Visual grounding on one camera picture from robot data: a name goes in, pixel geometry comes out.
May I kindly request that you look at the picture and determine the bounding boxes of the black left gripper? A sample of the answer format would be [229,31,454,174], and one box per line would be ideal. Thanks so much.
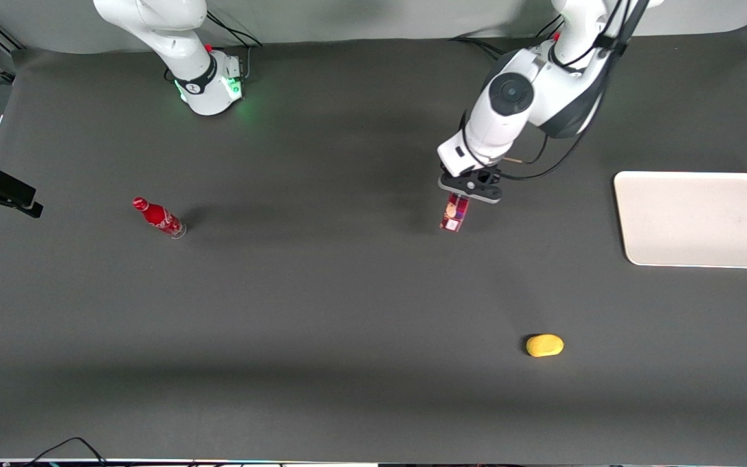
[438,166,503,205]

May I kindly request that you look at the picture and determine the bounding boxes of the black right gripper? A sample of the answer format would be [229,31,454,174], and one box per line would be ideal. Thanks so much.
[0,159,44,219]

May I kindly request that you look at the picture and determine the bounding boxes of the red cookie box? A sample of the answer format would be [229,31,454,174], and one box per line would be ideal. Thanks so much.
[440,193,471,233]

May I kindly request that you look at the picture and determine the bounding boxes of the white plastic tray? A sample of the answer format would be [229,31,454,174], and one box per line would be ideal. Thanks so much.
[613,171,747,269]

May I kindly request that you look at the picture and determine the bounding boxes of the dark grey table mat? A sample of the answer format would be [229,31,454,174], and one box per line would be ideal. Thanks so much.
[0,25,747,465]

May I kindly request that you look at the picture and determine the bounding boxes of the yellow sponge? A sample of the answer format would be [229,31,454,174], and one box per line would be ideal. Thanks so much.
[526,334,565,358]

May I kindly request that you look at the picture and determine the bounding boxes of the red soda bottle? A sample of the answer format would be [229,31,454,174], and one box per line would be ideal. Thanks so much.
[132,197,187,239]

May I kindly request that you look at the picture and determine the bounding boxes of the black left arm base cables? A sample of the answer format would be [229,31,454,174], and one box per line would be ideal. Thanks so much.
[449,16,565,60]

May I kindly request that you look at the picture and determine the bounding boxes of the black arm base cables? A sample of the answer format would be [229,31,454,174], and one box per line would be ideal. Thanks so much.
[449,16,565,60]
[165,12,263,82]

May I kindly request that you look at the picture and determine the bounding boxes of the black left arm wrist cable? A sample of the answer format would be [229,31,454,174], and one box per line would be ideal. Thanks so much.
[497,0,648,182]

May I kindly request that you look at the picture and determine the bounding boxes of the thin black cable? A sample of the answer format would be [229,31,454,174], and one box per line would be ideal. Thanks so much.
[23,437,108,466]

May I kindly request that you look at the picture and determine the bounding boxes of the black right arm base cables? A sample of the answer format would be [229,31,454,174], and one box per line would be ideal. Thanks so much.
[165,12,263,82]

